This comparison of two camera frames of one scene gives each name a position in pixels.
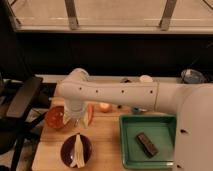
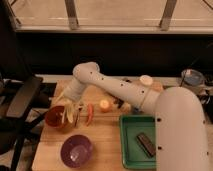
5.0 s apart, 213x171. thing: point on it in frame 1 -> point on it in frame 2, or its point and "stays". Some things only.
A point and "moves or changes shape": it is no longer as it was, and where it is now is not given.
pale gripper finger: [86, 119] -> [76, 107]
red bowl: [55, 117] stays
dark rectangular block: [148, 146] stays
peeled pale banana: [79, 158] moves or changes shape
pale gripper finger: [67, 117] -> [61, 99]
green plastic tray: [148, 141] stays
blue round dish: [192, 76] stays
